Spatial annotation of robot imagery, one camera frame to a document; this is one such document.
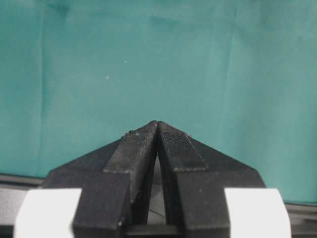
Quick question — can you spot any green table cloth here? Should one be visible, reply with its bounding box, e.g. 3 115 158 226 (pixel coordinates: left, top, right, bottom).
0 0 317 203

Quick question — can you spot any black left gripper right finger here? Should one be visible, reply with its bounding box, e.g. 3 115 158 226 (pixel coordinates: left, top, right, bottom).
158 121 265 231

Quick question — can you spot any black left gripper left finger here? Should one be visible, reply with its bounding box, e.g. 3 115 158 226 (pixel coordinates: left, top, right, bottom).
43 120 158 231

